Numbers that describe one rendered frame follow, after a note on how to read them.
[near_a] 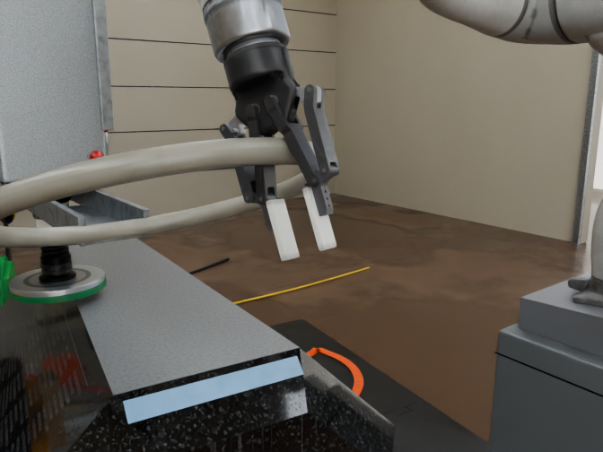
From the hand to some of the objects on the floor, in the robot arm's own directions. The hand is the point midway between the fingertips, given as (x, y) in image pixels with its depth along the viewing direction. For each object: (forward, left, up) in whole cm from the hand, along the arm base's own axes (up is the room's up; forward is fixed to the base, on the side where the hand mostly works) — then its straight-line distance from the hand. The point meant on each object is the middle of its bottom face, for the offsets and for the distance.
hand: (301, 226), depth 62 cm
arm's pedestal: (-97, -2, -121) cm, 155 cm away
